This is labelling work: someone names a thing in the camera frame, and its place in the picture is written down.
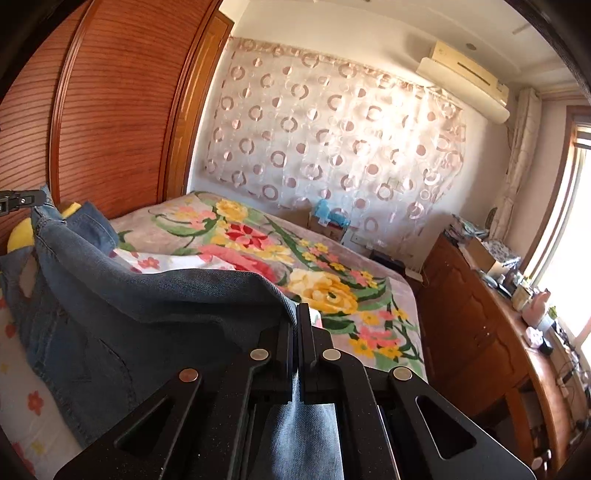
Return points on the beige side curtain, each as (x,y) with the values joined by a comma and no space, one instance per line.
(519,166)

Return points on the wooden dresser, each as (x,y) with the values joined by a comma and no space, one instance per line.
(471,332)

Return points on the small cardboard box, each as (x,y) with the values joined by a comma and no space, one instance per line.
(323,228)

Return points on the black box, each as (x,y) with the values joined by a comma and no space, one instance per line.
(387,261)

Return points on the floral plush blanket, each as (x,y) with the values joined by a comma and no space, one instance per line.
(295,258)

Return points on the pink ceramic figure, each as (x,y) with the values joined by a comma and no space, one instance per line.
(535,307)

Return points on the wooden slatted wardrobe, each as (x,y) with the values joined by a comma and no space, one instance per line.
(106,115)

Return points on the white fruit print bed sheet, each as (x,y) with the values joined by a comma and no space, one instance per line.
(32,415)

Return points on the white power strip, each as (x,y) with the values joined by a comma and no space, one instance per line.
(414,275)

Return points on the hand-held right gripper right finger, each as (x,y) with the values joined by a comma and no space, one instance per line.
(314,364)

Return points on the yellow plush pillow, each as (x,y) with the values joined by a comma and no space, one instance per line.
(21,233)

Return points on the sheer circle pattern curtain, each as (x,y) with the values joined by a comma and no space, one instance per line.
(332,138)

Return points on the blue denim pants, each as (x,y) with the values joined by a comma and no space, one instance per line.
(138,318)

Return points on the pile of folded cloths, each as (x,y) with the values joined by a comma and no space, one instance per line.
(464,227)

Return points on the white wall air conditioner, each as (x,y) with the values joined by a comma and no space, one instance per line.
(466,78)

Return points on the window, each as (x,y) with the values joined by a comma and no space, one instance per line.
(572,221)

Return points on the patterned storage box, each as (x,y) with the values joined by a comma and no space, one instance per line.
(503,251)

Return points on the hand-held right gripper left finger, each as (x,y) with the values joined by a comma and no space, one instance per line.
(281,364)

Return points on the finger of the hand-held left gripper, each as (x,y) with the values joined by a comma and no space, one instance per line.
(25,199)

